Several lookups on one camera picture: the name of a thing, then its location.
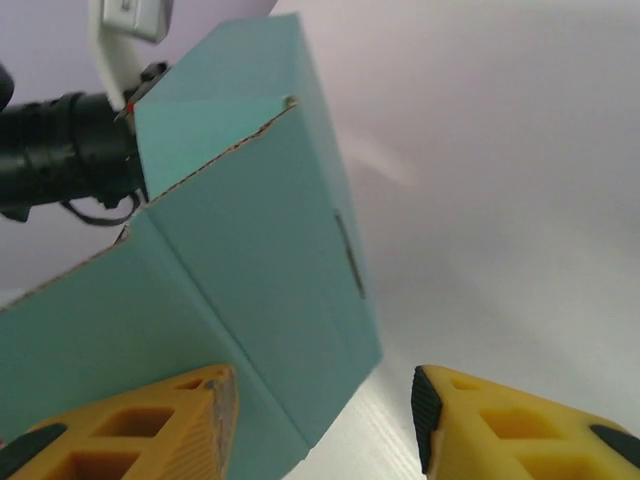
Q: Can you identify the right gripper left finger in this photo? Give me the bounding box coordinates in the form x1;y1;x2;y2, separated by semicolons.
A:
0;364;239;480

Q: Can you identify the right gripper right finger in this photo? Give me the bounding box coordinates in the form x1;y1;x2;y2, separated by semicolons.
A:
410;364;640;480

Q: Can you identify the teal paper box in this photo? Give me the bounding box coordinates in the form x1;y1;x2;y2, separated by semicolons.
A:
0;12;384;480

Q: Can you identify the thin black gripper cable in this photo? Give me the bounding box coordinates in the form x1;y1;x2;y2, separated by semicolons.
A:
62;192;139;226

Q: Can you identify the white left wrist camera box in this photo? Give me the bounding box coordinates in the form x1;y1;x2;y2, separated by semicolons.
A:
88;0;174;112

